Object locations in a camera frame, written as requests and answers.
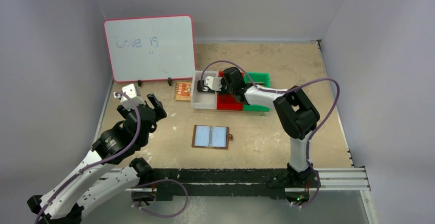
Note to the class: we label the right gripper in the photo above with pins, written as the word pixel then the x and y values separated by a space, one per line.
pixel 228 83

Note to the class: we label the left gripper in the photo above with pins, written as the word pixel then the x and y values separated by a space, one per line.
pixel 161 113

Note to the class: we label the brown leather card holder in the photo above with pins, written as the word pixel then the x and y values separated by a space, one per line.
pixel 211 137

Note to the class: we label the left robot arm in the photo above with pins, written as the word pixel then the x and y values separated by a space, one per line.
pixel 90 184

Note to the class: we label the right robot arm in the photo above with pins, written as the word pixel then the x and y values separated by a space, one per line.
pixel 297 114

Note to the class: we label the orange patterned card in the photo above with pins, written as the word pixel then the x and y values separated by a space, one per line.
pixel 183 91

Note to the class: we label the white plastic bin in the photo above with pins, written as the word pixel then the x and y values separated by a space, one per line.
pixel 203 100

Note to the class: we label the red plastic bin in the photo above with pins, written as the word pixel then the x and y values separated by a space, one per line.
pixel 225 101

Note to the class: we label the pink framed whiteboard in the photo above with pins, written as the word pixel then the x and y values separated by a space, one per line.
pixel 151 48

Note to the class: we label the green plastic bin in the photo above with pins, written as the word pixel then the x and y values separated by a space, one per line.
pixel 263 80

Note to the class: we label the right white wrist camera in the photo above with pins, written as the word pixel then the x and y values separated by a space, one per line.
pixel 214 82

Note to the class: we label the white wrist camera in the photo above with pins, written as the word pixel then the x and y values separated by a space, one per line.
pixel 214 82
pixel 129 96

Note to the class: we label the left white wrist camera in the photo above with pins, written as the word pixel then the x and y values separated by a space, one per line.
pixel 129 96

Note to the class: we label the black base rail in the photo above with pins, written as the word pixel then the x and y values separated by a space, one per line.
pixel 275 183

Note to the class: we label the aluminium frame rail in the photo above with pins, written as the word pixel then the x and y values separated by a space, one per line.
pixel 347 179

